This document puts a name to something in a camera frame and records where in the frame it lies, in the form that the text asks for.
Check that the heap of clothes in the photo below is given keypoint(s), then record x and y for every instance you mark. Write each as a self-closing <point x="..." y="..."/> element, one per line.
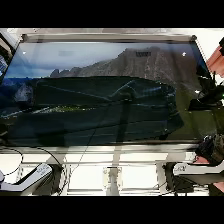
<point x="211" y="148"/>

